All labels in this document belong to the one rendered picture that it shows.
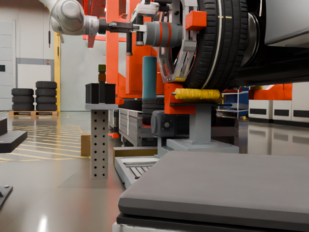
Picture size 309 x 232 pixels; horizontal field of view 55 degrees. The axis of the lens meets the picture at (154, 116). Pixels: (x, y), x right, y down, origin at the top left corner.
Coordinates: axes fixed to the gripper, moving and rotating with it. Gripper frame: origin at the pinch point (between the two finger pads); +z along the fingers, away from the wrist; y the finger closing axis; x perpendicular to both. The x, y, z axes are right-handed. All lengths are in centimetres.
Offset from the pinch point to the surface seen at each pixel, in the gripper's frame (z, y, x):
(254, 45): 67, -3, -4
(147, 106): 26, -92, -40
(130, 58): 6, -60, -6
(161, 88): 29, -60, -26
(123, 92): 28, -253, -23
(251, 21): 67, -6, 10
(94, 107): -21.0, -11.0, -39.7
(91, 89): -22.7, -20.2, -30.0
